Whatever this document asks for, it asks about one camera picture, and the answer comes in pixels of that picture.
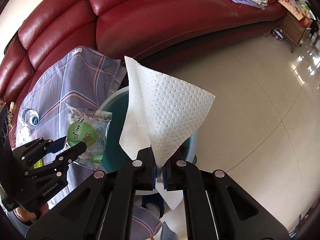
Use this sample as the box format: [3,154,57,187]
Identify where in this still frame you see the green snack packet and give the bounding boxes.
[65,105,112,170]

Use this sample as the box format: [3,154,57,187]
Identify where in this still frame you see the white paper towel sheet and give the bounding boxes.
[119,56,215,210]

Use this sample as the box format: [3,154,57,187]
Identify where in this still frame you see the teal plastic trash bin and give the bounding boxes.
[98,87,197,196]

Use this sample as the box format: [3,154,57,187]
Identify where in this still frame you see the person's left hand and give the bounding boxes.
[13,202,49,222]

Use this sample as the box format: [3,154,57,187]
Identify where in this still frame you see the clear plastic water bottle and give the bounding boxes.
[19,108,40,129]

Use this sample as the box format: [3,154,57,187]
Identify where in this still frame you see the grey plaid cloth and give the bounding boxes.
[15,47,163,239]

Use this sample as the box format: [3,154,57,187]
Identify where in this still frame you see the red leather sofa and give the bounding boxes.
[0,0,287,106]

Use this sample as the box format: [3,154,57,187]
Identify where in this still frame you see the wooden side table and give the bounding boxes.
[278,0,312,53]

